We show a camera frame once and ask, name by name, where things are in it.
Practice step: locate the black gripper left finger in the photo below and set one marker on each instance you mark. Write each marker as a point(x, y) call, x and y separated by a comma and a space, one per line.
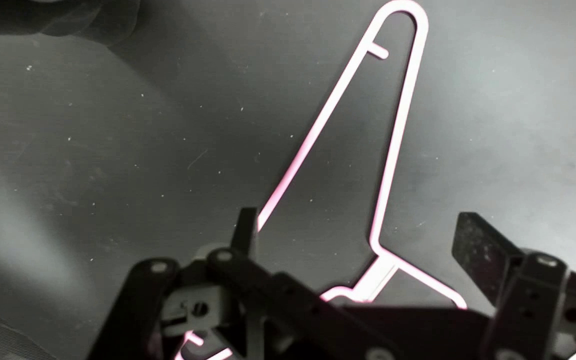
point(274, 293)

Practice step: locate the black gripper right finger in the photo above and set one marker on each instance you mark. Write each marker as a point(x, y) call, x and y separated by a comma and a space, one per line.
point(534, 300)

